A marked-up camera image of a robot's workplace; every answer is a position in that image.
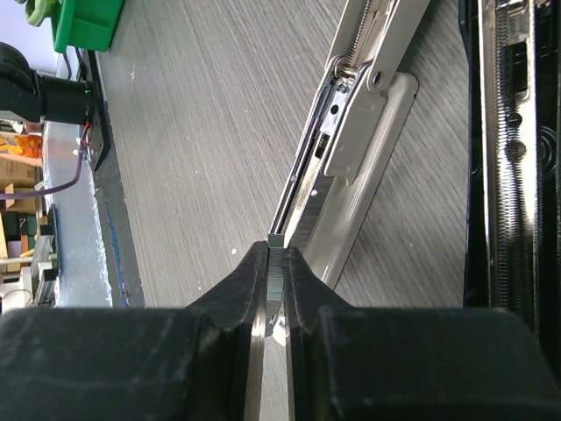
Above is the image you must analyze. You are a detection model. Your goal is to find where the green plastic tray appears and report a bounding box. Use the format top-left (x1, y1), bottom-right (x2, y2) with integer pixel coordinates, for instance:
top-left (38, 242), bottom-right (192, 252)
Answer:
top-left (51, 0), bottom-right (125, 54)

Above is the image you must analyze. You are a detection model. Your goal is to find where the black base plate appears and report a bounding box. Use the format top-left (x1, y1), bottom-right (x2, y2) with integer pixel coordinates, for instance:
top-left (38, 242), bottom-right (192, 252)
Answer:
top-left (80, 50), bottom-right (146, 308)

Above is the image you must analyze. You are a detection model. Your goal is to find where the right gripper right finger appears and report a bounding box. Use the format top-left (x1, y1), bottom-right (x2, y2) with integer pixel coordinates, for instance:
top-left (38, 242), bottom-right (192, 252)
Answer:
top-left (283, 248), bottom-right (560, 420)

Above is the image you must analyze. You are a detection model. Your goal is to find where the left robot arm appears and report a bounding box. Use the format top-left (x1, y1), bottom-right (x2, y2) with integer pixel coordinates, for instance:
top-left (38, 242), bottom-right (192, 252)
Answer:
top-left (0, 43), bottom-right (96, 125)

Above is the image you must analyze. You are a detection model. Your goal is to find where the grey staple strip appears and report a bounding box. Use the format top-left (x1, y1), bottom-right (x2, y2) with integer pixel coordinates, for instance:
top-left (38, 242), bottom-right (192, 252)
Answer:
top-left (266, 233), bottom-right (285, 325)

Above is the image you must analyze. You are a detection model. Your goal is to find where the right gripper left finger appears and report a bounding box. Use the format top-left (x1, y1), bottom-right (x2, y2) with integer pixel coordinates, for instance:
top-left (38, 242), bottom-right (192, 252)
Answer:
top-left (1, 241), bottom-right (268, 420)

